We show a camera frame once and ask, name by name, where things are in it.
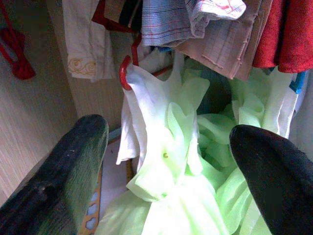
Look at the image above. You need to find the red fleece towel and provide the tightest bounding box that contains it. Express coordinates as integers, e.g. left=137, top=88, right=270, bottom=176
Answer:
left=251, top=0, right=313, bottom=74

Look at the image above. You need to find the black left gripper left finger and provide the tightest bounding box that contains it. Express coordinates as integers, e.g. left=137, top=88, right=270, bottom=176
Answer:
left=0, top=114, right=110, bottom=235

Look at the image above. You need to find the white red-checked shirt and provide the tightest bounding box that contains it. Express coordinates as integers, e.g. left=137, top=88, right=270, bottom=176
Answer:
left=185, top=0, right=247, bottom=39

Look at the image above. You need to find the light wood wardrobe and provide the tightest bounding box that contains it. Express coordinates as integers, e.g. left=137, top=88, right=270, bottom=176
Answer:
left=0, top=0, right=128, bottom=206

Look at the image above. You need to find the blue plaid shirt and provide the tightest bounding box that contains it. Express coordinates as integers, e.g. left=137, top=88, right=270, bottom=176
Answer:
left=140, top=0, right=208, bottom=47

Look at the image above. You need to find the dark red clothes hanger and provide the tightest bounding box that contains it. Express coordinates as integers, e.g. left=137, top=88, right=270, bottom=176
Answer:
left=91, top=0, right=134, bottom=34

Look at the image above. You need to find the blue clothes hanger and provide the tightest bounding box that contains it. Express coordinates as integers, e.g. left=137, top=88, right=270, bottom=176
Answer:
left=288, top=70, right=309, bottom=95

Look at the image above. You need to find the white and pale green dress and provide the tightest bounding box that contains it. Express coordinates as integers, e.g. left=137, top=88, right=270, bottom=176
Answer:
left=95, top=51, right=304, bottom=235

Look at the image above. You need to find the orange cut-out board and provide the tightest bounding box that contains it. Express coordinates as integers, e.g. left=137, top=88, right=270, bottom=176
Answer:
left=79, top=166, right=103, bottom=235

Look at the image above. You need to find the red knotted rope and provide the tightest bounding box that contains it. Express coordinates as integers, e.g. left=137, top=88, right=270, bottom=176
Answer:
left=0, top=0, right=37, bottom=80

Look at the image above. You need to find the beige checked cloth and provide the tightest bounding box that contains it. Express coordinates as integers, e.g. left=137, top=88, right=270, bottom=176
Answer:
left=175, top=0, right=273, bottom=81

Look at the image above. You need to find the red plastic clothes hanger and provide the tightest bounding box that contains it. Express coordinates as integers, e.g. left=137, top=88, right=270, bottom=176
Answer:
left=119, top=34, right=174, bottom=91

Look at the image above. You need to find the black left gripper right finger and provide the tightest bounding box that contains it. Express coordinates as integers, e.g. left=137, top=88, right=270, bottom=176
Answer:
left=229, top=124, right=313, bottom=235

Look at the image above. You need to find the white gold-embroidered garment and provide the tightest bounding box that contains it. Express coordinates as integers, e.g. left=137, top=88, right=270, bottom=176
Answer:
left=62, top=0, right=117, bottom=83

